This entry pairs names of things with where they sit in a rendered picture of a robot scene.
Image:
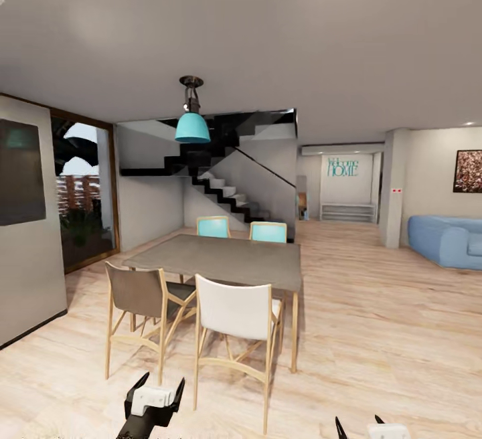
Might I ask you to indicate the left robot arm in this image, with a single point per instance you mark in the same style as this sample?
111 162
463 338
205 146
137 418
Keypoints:
148 405

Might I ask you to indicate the straight chair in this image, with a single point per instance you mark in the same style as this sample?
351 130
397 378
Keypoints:
213 226
146 292
268 231
243 311

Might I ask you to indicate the fixed window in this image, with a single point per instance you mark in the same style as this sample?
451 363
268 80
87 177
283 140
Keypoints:
84 164

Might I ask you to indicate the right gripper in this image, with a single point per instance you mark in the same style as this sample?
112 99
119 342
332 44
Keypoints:
340 429

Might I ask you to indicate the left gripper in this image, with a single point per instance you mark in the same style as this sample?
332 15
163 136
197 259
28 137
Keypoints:
140 427

